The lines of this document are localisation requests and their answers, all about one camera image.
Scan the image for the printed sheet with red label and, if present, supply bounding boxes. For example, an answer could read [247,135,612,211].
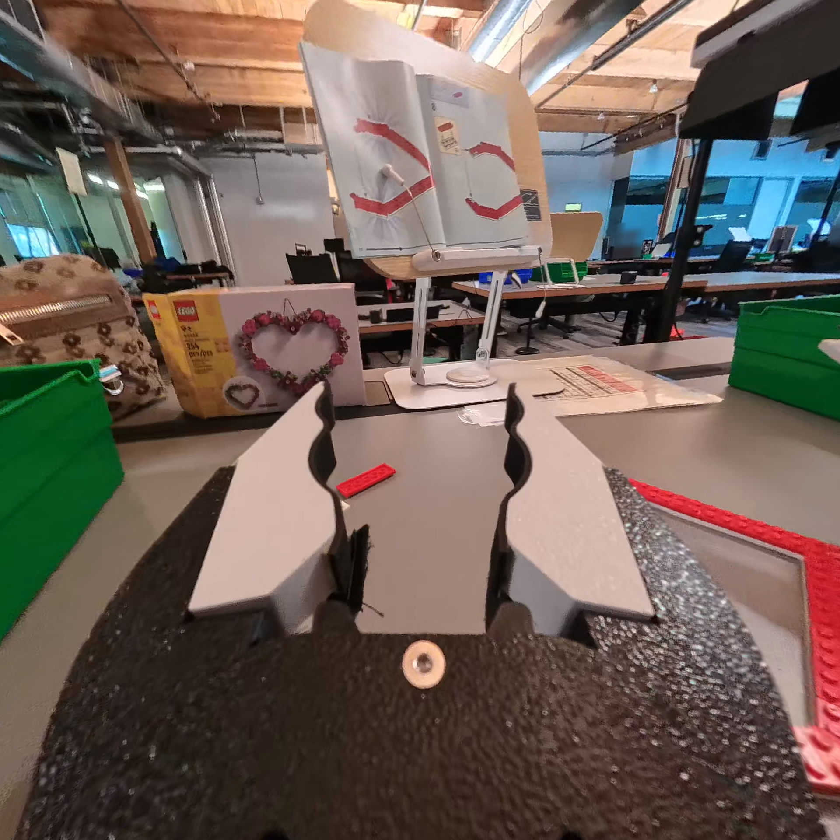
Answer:
[545,361,651,399]

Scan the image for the pink lego plate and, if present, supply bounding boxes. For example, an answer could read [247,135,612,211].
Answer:
[791,718,840,798]

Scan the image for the open lego instruction booklet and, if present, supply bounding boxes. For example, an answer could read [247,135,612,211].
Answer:
[298,41,532,260]

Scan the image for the lego box with heart wreath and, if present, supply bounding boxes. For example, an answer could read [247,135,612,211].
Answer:
[143,282,366,420]

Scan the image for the long grey desk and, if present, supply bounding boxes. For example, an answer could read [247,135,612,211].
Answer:
[682,271,840,298]

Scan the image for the black monitor on pole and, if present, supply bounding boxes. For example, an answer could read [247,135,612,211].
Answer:
[646,0,840,343]

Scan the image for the small green bin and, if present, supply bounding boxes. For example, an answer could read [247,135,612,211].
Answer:
[479,260,589,286]

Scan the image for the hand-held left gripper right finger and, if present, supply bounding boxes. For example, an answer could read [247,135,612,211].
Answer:
[484,382,657,639]

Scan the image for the red lego frame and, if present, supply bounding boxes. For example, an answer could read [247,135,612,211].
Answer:
[630,479,840,731]

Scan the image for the small wooden book stand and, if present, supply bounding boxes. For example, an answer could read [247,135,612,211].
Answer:
[548,211,605,290]

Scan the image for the brown patterned bag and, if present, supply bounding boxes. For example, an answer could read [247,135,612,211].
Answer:
[0,252,168,421]

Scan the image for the silver air duct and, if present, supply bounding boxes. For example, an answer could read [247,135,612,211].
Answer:
[466,0,546,63]

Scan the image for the green plastic bin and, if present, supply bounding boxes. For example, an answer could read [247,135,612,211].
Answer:
[728,295,840,421]
[0,359,126,641]

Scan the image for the long wooden desk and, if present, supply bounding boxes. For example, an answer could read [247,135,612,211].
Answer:
[453,274,710,345]

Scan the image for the long red lego plate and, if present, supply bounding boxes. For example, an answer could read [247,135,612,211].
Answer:
[336,462,397,498]

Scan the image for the paper notice on glass wall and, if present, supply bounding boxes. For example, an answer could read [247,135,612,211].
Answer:
[56,147,88,196]

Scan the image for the wooden book stand white base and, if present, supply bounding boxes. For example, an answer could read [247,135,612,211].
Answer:
[301,0,572,411]

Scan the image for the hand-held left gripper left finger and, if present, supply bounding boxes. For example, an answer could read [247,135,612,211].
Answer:
[187,381,371,634]

